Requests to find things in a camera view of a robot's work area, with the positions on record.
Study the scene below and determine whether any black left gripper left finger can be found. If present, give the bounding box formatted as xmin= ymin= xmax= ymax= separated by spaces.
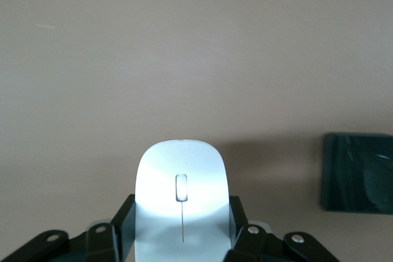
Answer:
xmin=0 ymin=193 xmax=136 ymax=262

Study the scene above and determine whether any small black square box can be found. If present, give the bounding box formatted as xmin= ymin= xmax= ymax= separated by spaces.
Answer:
xmin=321 ymin=132 xmax=393 ymax=215

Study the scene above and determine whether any white computer mouse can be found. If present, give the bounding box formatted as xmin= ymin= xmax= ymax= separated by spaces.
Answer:
xmin=134 ymin=138 xmax=233 ymax=262

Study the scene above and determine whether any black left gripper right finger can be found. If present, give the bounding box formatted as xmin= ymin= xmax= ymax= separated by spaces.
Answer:
xmin=225 ymin=195 xmax=338 ymax=262

